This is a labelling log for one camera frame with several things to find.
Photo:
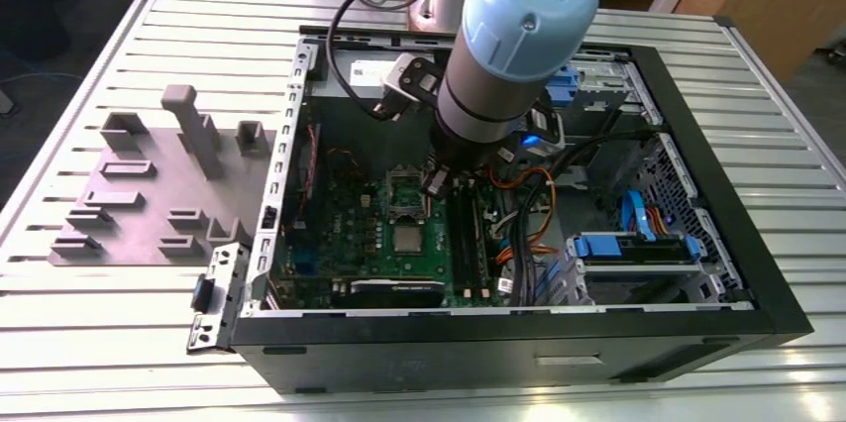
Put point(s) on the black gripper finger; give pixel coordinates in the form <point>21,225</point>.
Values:
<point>438,183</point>

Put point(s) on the silver CPU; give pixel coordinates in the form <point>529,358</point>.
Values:
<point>408,239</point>

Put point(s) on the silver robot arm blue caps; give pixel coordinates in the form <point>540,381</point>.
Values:
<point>503,70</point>

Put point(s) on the CPU socket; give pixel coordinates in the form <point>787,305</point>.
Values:
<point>390,243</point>

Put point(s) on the grey power supply unit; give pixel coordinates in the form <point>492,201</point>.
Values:
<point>370,135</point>

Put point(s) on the green motherboard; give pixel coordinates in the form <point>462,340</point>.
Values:
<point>344,204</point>

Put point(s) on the blue plastic drive carrier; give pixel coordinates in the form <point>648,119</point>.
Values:
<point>569,90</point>

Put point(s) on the silver drive cage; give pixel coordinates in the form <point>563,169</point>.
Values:
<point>596,110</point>

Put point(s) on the black graphics card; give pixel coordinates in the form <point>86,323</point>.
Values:
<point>397,293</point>

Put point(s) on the hard disk in blue carrier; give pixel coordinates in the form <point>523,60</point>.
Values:
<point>603,247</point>

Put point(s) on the silver disk bay cage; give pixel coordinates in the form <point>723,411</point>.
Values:
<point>641,268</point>

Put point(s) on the black PC case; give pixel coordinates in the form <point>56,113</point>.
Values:
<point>464,357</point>

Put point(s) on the grey parts rack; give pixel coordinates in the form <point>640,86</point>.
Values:
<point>166,184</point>

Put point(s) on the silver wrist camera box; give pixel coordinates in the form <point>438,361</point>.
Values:
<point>396,80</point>
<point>543,122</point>

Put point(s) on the silver hinged slot bracket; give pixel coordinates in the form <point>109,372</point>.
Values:
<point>229,288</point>

